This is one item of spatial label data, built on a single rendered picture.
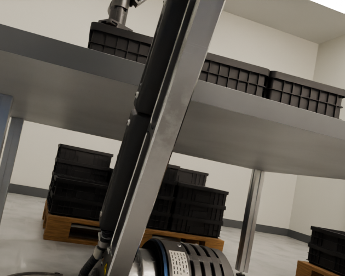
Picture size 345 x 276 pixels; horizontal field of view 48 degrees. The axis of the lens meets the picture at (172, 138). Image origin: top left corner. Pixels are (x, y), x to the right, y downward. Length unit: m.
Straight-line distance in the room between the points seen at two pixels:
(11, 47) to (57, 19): 4.22
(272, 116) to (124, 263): 0.39
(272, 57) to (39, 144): 3.28
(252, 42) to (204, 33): 5.14
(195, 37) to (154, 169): 0.16
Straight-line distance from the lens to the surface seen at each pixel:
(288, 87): 1.39
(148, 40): 1.24
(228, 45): 5.39
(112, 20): 1.28
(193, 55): 0.44
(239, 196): 5.32
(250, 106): 0.74
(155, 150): 0.47
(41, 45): 0.66
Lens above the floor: 0.53
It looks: 5 degrees up
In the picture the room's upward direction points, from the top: 11 degrees clockwise
